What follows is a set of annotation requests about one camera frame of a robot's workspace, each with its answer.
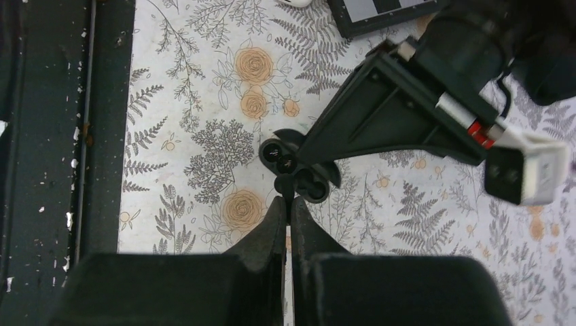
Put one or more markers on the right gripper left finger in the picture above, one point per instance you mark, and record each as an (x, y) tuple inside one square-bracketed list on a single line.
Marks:
[(258, 291)]

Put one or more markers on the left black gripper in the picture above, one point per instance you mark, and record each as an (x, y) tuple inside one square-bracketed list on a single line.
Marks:
[(425, 93)]

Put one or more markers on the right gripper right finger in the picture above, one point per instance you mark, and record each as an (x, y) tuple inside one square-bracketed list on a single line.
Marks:
[(308, 239)]

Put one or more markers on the black earbud charging case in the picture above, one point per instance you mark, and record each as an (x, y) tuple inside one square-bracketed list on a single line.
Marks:
[(313, 182)]

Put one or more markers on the black earbud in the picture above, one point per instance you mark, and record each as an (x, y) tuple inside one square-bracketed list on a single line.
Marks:
[(272, 152), (285, 185)]

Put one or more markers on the white earbud case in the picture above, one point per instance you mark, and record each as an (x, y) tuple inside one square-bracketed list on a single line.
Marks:
[(296, 3)]

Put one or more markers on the black white checkerboard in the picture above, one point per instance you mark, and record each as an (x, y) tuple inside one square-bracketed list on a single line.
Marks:
[(358, 17)]

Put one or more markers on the floral table mat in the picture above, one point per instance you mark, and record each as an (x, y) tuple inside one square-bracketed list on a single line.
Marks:
[(211, 80)]

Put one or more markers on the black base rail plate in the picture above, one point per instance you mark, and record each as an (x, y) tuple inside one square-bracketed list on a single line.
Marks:
[(65, 75)]

